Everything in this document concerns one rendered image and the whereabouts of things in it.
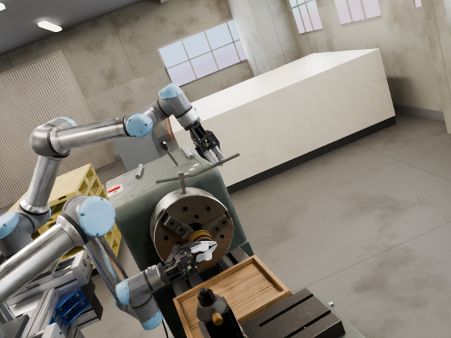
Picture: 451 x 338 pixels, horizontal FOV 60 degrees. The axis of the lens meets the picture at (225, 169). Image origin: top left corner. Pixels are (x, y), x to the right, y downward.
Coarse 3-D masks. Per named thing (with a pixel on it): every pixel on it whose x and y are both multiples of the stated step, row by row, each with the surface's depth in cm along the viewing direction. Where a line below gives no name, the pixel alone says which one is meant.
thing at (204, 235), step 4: (196, 232) 142; (200, 232) 142; (204, 232) 142; (208, 232) 143; (192, 236) 142; (196, 236) 139; (200, 236) 139; (204, 236) 140; (208, 236) 140; (192, 240) 140; (196, 240) 138; (200, 240) 137; (204, 240) 137; (208, 240) 137; (212, 240) 139; (212, 252) 139
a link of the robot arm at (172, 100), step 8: (168, 88) 135; (176, 88) 136; (160, 96) 137; (168, 96) 135; (176, 96) 136; (184, 96) 138; (160, 104) 137; (168, 104) 137; (176, 104) 136; (184, 104) 137; (168, 112) 138; (176, 112) 138; (184, 112) 138
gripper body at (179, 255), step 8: (176, 256) 132; (184, 256) 130; (160, 264) 130; (168, 264) 132; (176, 264) 131; (184, 264) 128; (192, 264) 130; (160, 272) 129; (168, 272) 130; (176, 272) 129; (184, 272) 129; (192, 272) 132; (168, 280) 128
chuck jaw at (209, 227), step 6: (222, 216) 151; (228, 216) 154; (210, 222) 150; (216, 222) 148; (222, 222) 149; (228, 222) 150; (204, 228) 148; (210, 228) 146; (216, 228) 147; (222, 228) 150; (216, 234) 147
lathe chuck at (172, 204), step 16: (176, 192) 155; (192, 192) 151; (160, 208) 150; (176, 208) 147; (192, 208) 149; (208, 208) 151; (224, 208) 153; (160, 224) 146; (160, 240) 147; (176, 240) 149; (224, 240) 155; (160, 256) 148
